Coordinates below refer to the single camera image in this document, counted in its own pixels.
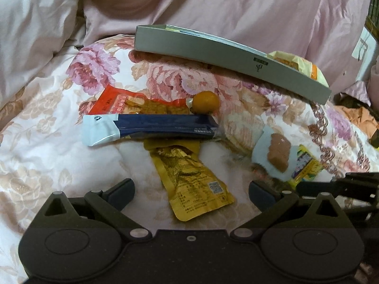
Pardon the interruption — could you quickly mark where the blue and white snack packet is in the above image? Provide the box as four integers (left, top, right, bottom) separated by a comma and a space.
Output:
82, 114, 223, 147

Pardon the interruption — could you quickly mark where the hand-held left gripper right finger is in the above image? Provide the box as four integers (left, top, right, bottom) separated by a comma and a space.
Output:
232, 181, 337, 241

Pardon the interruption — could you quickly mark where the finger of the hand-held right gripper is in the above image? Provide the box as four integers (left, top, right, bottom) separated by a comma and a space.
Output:
296, 172, 379, 213

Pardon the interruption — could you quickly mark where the orange cloth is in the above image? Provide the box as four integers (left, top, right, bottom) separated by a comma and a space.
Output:
334, 106, 379, 148

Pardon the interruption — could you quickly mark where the red snack packet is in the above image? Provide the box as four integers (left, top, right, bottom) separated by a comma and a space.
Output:
88, 85, 194, 116

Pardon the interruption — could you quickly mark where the yellow green printed snack packet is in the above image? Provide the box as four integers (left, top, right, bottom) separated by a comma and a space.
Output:
291, 144, 324, 189

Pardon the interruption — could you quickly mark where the light blue brown candy packet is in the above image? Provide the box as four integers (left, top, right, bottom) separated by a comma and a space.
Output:
251, 125, 298, 182

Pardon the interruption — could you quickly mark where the floral bedspread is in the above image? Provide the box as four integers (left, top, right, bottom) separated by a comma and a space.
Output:
0, 34, 379, 284

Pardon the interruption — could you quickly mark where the white paper bag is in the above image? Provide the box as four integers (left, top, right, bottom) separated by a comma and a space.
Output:
352, 26, 379, 81

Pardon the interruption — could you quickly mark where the gold foil snack packet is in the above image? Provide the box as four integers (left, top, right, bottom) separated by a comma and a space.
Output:
144, 138, 235, 222

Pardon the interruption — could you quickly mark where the grey cardboard box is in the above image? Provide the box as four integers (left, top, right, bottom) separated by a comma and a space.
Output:
134, 24, 332, 105

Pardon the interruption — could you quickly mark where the round orange wrapped snack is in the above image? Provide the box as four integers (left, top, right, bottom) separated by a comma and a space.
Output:
186, 91, 220, 115

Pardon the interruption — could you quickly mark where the pale yellow snack packet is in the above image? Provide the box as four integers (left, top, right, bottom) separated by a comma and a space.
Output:
267, 50, 330, 88

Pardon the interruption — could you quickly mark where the pink satin quilt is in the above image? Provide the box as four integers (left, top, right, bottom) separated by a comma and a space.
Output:
0, 0, 374, 113

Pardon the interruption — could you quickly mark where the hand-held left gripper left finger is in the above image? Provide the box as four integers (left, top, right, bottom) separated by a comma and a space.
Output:
44, 178, 153, 241

